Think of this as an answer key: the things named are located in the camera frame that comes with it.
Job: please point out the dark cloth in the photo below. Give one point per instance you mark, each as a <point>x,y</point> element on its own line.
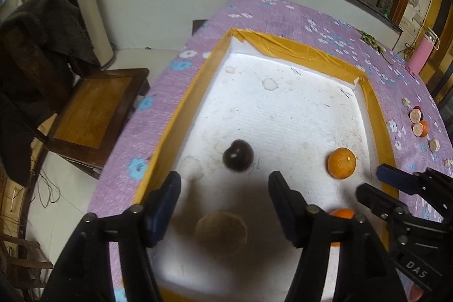
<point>39,22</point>

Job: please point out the tan round fruit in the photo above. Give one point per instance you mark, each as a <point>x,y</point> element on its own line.
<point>221,234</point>

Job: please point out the wooden stool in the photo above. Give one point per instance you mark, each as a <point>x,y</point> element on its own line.
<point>21,263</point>

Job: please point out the large orange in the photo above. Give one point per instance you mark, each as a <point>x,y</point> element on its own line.
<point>341,163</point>

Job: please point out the green leaves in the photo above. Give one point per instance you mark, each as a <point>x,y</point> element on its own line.
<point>371,40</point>

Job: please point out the white pipe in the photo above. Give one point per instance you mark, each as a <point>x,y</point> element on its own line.
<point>90,4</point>

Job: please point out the white foam box yellow tape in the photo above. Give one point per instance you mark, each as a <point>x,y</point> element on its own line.
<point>290,111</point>

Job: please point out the small orange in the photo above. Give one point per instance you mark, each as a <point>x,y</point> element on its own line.
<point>342,213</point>

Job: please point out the pink water bottle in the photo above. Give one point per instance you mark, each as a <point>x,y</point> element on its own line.
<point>422,52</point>

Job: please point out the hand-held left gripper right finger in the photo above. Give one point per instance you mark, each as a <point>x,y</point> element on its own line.
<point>283,206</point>

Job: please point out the purple floral tablecloth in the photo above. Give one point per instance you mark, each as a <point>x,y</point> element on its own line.
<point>283,19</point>

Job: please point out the wooden chair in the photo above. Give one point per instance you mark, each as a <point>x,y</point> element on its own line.
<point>92,104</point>

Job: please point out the small orange-red fruit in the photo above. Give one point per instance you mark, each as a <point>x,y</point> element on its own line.
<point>425,128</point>

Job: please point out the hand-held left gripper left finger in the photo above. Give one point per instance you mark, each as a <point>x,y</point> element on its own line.
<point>166,206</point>

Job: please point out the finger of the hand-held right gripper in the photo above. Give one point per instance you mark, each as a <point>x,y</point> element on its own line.
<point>378,201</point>
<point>393,176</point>

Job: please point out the dark purple plum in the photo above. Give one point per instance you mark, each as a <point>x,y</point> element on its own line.
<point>237,155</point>

